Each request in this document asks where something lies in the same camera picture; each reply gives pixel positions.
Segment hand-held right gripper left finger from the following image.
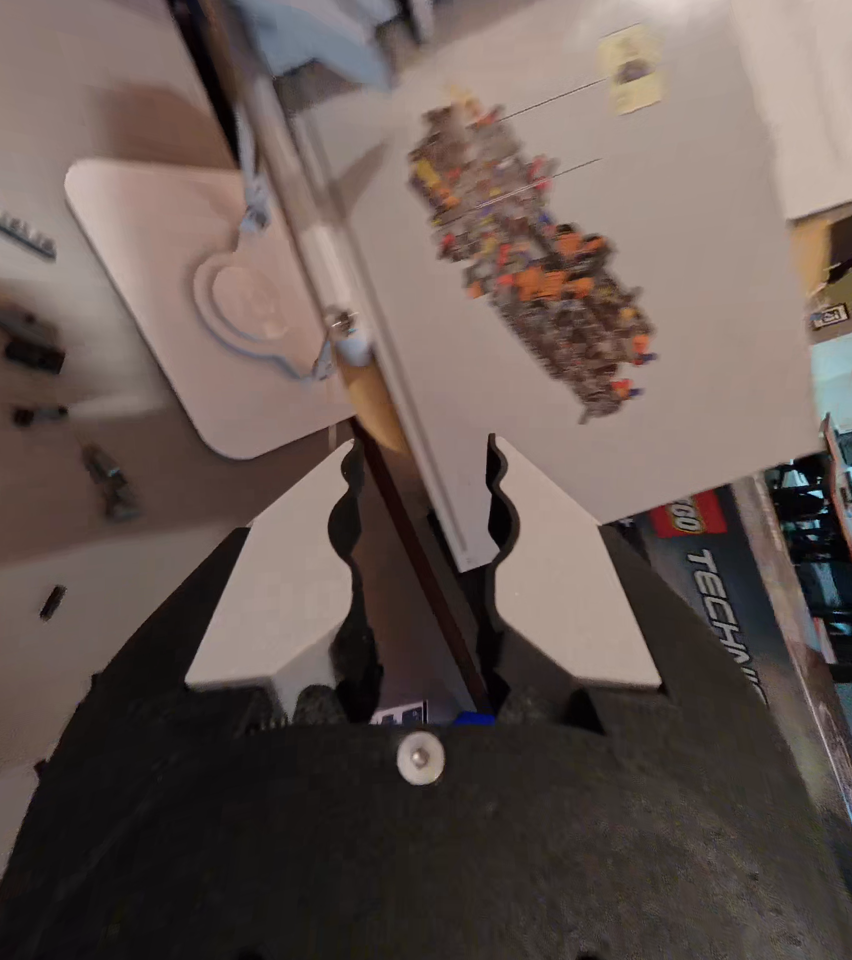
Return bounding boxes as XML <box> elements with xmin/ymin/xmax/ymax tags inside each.
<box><xmin>186</xmin><ymin>438</ymin><xmax>384</xmax><ymax>726</ymax></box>

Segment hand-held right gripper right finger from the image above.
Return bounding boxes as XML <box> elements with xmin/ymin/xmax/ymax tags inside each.
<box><xmin>481</xmin><ymin>432</ymin><xmax>664</xmax><ymax>723</ymax></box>

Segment lego instruction booklet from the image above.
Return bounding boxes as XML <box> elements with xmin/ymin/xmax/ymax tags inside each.
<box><xmin>289</xmin><ymin>0</ymin><xmax>829</xmax><ymax>575</ymax></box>

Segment dark lego set box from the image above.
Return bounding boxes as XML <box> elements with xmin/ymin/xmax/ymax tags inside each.
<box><xmin>609</xmin><ymin>476</ymin><xmax>852</xmax><ymax>960</ymax></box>

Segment scattered dark lego pieces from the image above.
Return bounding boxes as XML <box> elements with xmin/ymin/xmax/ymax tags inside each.
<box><xmin>0</xmin><ymin>288</ymin><xmax>143</xmax><ymax>744</ymax></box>

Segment long grey lego beam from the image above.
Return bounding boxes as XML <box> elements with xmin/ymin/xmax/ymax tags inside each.
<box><xmin>0</xmin><ymin>174</ymin><xmax>59</xmax><ymax>264</ymax></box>

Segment white rounded board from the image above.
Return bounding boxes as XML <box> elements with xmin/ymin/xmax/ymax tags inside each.
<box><xmin>64</xmin><ymin>158</ymin><xmax>368</xmax><ymax>461</ymax></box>

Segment light blue cloth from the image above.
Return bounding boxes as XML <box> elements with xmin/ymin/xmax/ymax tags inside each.
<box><xmin>234</xmin><ymin>0</ymin><xmax>398</xmax><ymax>88</ymax></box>

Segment pale blue cable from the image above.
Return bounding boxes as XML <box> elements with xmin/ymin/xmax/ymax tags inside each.
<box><xmin>192</xmin><ymin>97</ymin><xmax>376</xmax><ymax>382</ymax></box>

